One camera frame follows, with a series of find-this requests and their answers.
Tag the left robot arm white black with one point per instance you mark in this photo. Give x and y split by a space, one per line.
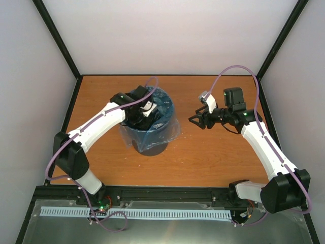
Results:
136 109

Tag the blue plastic trash bag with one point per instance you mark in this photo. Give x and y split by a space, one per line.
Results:
155 127

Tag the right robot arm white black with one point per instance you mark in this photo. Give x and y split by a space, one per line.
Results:
287 186

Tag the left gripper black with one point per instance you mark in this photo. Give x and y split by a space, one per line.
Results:
146 127

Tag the light blue slotted cable duct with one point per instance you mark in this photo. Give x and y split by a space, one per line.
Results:
138 214

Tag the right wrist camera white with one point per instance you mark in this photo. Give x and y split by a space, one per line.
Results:
207 99

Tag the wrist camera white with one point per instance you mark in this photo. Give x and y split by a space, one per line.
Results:
148 109
207 99

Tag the black frame post left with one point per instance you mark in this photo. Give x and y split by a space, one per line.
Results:
47 19

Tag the black frame post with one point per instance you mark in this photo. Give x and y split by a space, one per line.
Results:
47 19
289 24

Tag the black aluminium rail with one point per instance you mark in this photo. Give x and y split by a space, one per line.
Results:
116 195

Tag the dark grey trash bin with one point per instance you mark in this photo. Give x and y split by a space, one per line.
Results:
152 142

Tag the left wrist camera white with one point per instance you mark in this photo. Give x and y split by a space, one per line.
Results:
148 109

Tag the black frame post right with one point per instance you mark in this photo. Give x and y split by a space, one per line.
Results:
289 24

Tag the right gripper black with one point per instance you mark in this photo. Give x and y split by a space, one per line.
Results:
202 117

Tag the small circuit board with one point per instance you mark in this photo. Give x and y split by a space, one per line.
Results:
105 204

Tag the metal base plate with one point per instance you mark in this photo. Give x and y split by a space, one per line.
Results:
284 227

